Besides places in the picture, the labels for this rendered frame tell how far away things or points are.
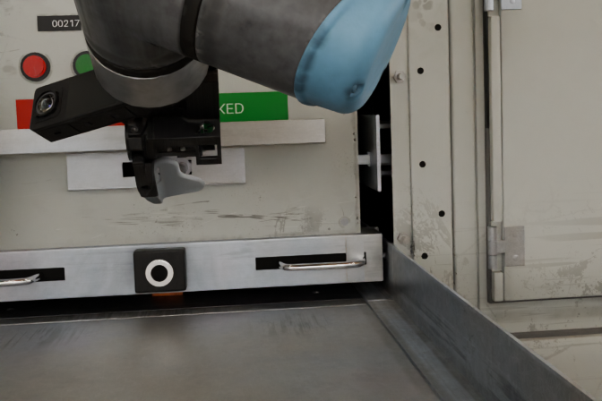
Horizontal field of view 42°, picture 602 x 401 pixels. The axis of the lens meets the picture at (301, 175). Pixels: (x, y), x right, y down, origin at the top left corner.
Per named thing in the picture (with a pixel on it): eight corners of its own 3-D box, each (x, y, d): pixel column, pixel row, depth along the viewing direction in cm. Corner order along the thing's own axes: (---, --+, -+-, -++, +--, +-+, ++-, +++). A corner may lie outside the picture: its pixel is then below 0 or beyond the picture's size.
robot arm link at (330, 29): (435, -62, 50) (257, -124, 52) (386, 46, 43) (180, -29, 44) (399, 46, 58) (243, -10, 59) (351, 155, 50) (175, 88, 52)
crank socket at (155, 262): (185, 292, 92) (184, 250, 92) (133, 294, 91) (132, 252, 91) (187, 286, 95) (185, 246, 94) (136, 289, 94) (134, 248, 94)
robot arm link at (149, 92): (81, 81, 55) (86, -28, 59) (92, 115, 60) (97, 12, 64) (210, 77, 56) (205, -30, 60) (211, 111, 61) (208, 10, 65)
